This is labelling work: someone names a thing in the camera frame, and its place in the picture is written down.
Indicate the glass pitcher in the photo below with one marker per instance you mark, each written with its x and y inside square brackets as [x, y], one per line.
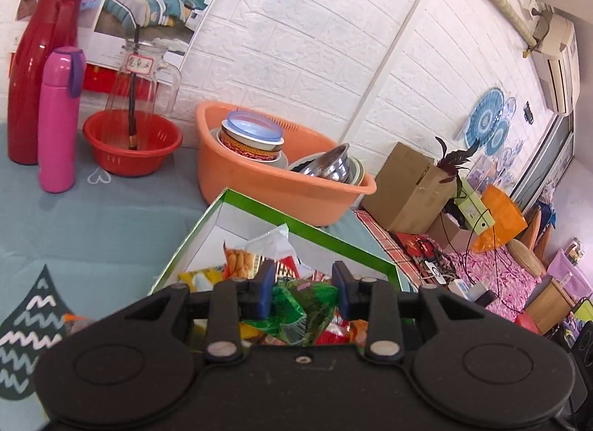
[148, 83]

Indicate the dark wooden stick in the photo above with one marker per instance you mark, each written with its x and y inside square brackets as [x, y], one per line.
[133, 102]

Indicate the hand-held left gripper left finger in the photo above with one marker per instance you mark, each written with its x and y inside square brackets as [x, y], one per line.
[265, 293]

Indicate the orange plastic basin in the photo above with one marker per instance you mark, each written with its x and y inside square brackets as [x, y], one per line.
[259, 194]

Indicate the small blue patterned wall plate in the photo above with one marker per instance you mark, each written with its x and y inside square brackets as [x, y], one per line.
[498, 139]

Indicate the pink thermos bottle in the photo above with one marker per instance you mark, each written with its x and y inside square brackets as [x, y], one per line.
[58, 134]

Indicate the yellow orange snack packet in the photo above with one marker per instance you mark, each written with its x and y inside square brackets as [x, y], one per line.
[259, 334]

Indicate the orange fried-stick snack packet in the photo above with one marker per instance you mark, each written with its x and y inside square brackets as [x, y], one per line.
[240, 262]

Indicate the teal printed tablecloth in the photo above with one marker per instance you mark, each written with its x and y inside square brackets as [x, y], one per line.
[116, 227]

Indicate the white wall conduit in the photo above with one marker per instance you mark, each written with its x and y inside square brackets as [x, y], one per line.
[394, 51]

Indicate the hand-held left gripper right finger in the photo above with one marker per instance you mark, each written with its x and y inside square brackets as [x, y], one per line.
[340, 293]

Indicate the green snack packet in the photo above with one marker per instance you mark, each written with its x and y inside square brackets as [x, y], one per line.
[303, 310]

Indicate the light green white box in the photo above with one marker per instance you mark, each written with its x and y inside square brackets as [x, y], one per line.
[477, 208]

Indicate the white air conditioner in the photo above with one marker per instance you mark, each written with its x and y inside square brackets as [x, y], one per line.
[558, 65]

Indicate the plaid cloth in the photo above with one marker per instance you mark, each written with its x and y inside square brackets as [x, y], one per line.
[384, 241]

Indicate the blue bedding wall poster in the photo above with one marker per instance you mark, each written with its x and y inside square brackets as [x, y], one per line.
[162, 0]

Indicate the green cardboard box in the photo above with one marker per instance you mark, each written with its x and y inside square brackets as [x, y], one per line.
[194, 245]

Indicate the round lidded container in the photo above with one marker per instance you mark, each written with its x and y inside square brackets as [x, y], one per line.
[250, 137]

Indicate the round woven cushion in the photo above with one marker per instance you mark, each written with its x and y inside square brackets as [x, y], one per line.
[526, 257]

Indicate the red plastic holder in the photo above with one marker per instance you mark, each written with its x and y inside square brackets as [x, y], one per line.
[99, 79]

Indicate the pink floral blanket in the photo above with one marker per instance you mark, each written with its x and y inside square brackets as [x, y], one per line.
[505, 287]

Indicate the orange bag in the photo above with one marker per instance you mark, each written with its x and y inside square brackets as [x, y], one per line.
[505, 222]

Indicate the red plastic basin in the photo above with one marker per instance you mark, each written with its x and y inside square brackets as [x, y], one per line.
[134, 157]

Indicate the white bowl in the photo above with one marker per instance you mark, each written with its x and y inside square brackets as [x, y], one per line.
[357, 171]

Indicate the red black packet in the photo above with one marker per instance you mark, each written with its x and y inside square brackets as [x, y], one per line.
[419, 248]

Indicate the white snack packet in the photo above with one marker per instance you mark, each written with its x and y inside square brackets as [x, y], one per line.
[271, 248]

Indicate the red orange snack packet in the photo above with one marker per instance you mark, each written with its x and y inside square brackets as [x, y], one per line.
[340, 333]

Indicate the large blue patterned wall plate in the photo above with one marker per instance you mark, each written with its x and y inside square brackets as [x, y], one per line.
[484, 116]

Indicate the dark purple plant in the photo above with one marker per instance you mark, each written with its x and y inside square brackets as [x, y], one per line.
[456, 167]

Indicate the wooden box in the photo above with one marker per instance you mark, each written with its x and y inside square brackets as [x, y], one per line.
[553, 303]

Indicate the red thermos jug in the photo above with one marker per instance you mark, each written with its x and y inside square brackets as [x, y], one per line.
[30, 88]

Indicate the brown cardboard box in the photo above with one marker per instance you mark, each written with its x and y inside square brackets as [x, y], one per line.
[403, 190]

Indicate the steel bowl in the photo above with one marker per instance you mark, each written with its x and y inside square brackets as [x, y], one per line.
[326, 164]

